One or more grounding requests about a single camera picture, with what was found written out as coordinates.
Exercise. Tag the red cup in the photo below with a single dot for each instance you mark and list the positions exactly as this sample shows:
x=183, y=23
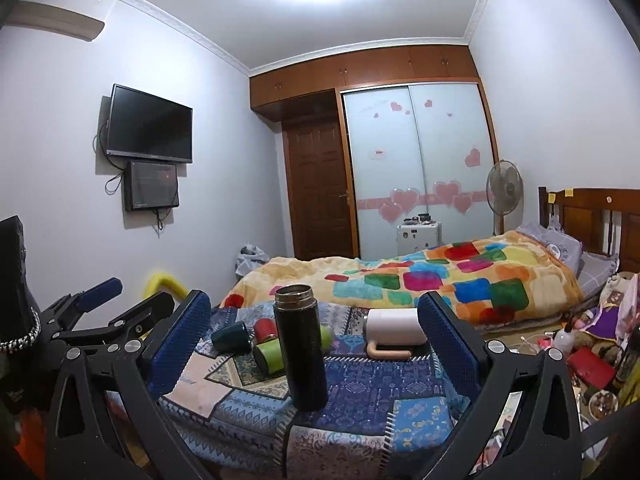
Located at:
x=265, y=329

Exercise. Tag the white small cabinet box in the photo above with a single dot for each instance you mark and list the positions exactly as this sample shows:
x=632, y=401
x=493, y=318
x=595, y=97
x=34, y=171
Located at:
x=417, y=234

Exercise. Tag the white jug with handle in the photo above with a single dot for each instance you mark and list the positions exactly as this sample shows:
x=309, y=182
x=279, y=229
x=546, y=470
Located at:
x=392, y=334

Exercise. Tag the white squeeze bottle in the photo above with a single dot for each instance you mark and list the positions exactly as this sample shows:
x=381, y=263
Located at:
x=564, y=340

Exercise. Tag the wall air conditioner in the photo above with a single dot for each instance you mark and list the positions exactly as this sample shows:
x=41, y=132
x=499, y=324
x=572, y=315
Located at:
x=61, y=21

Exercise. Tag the wooden bed headboard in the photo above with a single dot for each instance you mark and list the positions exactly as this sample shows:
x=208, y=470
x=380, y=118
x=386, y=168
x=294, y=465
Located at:
x=605, y=220

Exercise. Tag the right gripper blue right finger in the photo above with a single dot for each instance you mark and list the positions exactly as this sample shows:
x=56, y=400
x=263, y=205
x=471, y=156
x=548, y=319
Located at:
x=456, y=343

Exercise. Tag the red box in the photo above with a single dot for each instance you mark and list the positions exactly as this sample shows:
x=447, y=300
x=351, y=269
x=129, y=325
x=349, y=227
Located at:
x=590, y=368

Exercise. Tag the colourful patchwork fleece blanket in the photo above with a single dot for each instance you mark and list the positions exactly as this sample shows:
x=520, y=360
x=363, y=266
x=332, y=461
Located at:
x=491, y=282

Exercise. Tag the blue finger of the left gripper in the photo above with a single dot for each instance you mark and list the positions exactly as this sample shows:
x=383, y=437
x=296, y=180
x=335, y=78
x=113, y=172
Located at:
x=100, y=294
x=138, y=321

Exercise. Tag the small black wall monitor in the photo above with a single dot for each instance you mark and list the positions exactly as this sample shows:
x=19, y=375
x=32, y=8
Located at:
x=150, y=186

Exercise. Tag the standing electric fan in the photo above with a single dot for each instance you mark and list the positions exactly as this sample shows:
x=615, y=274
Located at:
x=504, y=190

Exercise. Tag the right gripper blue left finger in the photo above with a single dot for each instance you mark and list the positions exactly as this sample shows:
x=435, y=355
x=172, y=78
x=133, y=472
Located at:
x=172, y=342

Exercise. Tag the upper wooden cabinets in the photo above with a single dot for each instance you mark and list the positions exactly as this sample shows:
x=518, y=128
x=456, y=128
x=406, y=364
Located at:
x=289, y=91

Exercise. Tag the black steel thermos bottle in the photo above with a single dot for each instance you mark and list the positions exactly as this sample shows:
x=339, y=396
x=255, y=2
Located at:
x=297, y=317

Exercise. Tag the grey pillow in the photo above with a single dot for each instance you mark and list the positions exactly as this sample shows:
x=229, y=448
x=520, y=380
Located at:
x=591, y=270

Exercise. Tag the yellow foam tube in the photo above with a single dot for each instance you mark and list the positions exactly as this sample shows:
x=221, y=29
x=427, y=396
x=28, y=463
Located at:
x=165, y=282

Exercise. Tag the brown wooden door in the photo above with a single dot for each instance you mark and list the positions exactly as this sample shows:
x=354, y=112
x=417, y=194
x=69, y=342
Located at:
x=318, y=197

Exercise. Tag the grey clothes pile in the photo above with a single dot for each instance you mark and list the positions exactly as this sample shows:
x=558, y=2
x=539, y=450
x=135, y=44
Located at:
x=249, y=258

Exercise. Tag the sliding wardrobe with hearts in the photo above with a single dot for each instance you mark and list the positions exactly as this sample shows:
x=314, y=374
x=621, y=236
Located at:
x=419, y=149

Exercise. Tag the dark green cup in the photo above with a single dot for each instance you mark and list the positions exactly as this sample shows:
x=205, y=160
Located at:
x=233, y=339

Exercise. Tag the wall mounted black television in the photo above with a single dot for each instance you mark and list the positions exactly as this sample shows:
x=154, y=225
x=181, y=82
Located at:
x=140, y=125

